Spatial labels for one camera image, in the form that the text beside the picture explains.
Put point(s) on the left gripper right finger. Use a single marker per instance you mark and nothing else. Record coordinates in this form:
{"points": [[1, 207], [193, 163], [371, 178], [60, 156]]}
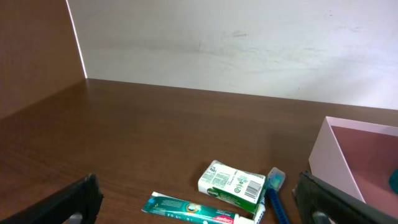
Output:
{"points": [[320, 202]]}

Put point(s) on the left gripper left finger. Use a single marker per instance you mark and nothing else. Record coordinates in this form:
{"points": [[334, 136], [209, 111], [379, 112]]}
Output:
{"points": [[81, 197]]}

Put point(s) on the green white soap box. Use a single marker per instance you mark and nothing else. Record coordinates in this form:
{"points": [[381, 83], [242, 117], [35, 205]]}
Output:
{"points": [[237, 187]]}

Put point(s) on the teal mouthwash bottle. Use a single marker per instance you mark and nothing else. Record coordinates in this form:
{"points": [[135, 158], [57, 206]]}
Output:
{"points": [[393, 181]]}

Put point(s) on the green toothpaste tube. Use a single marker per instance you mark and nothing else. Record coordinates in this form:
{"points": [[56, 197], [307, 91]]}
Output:
{"points": [[163, 205]]}

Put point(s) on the blue disposable razor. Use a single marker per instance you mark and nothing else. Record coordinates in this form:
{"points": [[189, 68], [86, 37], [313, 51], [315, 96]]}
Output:
{"points": [[277, 206]]}

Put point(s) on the blue white toothbrush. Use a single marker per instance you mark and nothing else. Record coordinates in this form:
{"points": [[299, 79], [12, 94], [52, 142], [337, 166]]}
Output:
{"points": [[275, 180]]}

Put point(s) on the pink open cardboard box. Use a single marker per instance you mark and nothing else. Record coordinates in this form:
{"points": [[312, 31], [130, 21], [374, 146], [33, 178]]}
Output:
{"points": [[359, 159]]}

